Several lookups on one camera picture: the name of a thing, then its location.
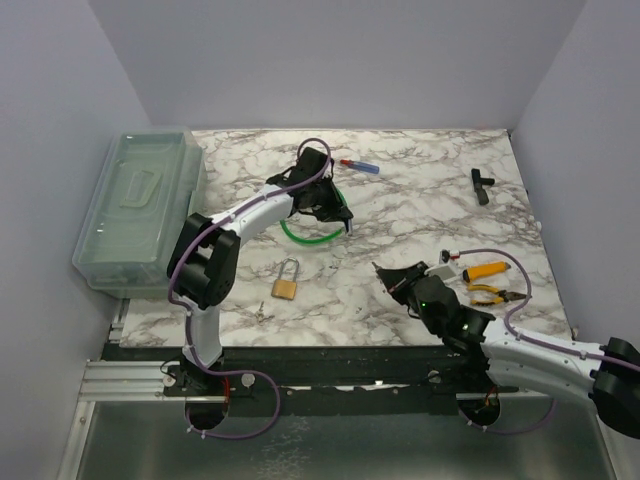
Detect spare silver keys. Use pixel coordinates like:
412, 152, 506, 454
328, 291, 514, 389
254, 302, 274, 324

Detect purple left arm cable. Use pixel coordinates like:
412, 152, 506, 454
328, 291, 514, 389
167, 138, 334, 442

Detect yellow handled pliers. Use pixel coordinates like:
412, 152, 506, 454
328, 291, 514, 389
467, 284, 528, 307

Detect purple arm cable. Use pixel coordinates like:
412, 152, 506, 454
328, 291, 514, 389
457, 248, 640, 435
167, 138, 334, 442

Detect green cable lock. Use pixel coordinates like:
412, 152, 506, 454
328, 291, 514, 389
279, 187, 355, 246

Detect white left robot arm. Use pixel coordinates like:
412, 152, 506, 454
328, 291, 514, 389
167, 138, 353, 395

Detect black T-shaped tool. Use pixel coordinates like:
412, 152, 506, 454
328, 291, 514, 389
471, 168, 495, 206

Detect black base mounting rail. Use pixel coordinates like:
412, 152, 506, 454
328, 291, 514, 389
164, 346, 495, 417

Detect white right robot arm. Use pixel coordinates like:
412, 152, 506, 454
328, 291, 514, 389
374, 262, 639, 438

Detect blue red small screwdriver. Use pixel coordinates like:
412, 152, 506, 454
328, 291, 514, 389
340, 159, 380, 175

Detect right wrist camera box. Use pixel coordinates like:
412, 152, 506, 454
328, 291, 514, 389
426, 249, 461, 283

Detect brass padlock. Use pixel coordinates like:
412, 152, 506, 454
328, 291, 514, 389
271, 258, 300, 301

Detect yellow utility knife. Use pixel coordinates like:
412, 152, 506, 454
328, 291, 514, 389
462, 261, 511, 283

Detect aluminium extrusion rail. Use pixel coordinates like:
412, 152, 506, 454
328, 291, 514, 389
79, 359, 174, 401

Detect clear plastic storage box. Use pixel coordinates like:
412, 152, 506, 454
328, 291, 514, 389
72, 128, 206, 299

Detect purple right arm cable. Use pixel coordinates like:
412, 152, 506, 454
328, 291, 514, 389
457, 248, 640, 435

